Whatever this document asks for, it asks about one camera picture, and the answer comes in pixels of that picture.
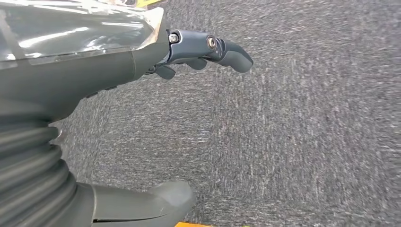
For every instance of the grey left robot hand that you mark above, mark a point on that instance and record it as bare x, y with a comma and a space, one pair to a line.
78, 69

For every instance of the yellow floor tape square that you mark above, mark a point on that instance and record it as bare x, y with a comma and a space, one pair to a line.
194, 225

